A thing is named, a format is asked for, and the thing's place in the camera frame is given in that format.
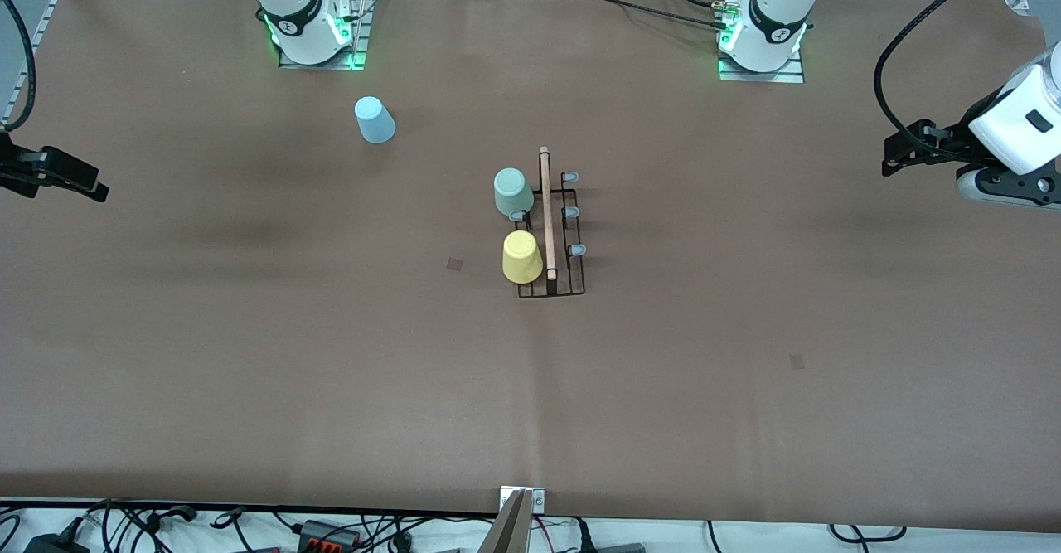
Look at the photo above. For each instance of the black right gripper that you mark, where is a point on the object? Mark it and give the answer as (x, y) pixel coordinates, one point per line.
(16, 169)

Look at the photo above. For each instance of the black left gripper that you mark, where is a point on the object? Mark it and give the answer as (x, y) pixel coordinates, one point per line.
(947, 146)

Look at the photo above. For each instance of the mint green plastic cup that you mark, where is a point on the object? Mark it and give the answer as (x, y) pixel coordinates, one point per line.
(512, 192)

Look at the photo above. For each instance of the yellow plastic cup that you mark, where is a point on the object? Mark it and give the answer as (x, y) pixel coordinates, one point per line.
(522, 259)

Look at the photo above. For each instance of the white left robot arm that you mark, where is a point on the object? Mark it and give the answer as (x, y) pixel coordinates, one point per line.
(775, 14)

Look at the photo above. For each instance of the light blue plastic cup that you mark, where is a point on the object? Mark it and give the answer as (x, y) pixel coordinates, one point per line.
(375, 119)

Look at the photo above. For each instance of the brown table cover sheet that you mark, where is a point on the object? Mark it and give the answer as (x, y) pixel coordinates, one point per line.
(249, 412)

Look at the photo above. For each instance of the black power adapter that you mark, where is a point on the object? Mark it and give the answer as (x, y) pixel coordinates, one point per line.
(54, 545)

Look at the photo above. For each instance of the black box orange connectors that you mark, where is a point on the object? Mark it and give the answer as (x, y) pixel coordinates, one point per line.
(319, 530)

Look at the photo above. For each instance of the slotted metal rail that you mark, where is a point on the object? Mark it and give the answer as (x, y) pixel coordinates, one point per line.
(33, 47)

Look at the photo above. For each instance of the aluminium left arm base plate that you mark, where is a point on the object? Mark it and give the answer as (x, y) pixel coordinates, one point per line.
(763, 77)

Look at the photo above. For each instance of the aluminium right arm base plate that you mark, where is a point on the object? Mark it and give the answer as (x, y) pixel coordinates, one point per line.
(298, 64)

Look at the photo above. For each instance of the small metal bracket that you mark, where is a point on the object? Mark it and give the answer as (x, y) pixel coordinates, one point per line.
(537, 500)

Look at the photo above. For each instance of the grey camera pole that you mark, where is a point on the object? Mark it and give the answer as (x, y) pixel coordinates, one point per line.
(507, 532)

